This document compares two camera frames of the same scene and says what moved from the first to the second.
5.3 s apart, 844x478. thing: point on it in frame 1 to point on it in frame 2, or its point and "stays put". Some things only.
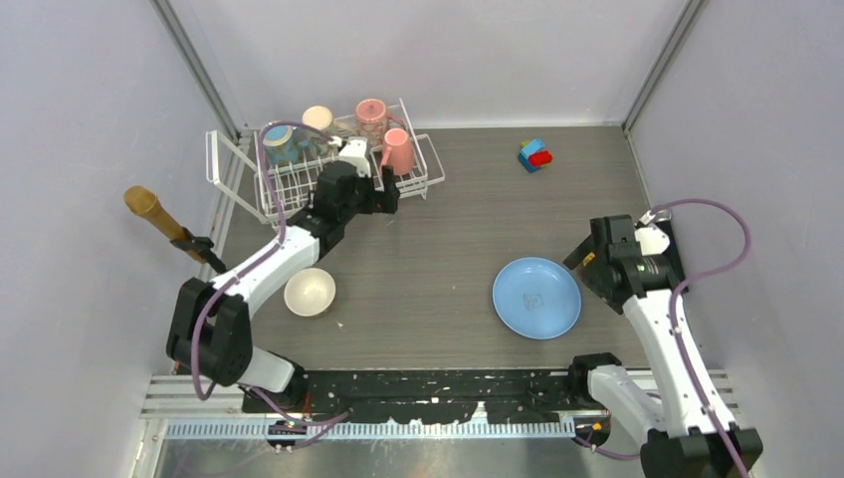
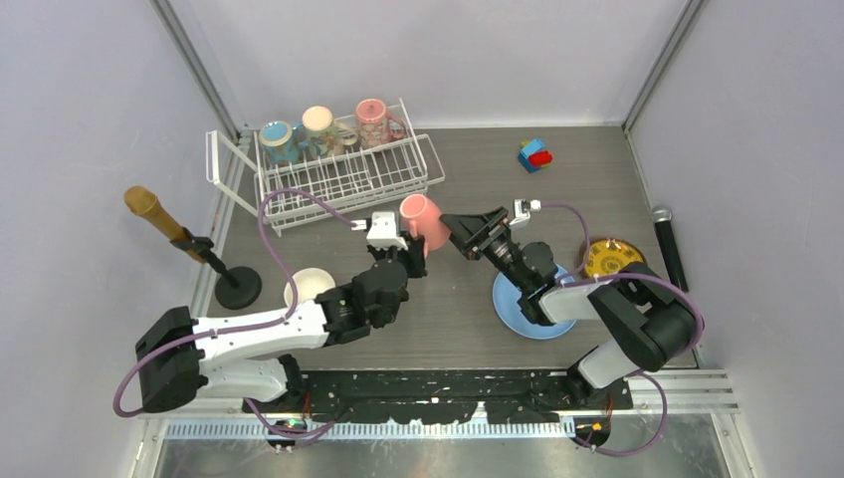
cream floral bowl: (310, 292) stays put
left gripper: (378, 201) to (413, 255)
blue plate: (536, 298) stays put
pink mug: (398, 151) to (425, 222)
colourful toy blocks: (532, 156) stays put
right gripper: (590, 280) to (495, 225)
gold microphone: (143, 201) stays put
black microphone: (673, 258) stays put
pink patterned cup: (372, 120) stays put
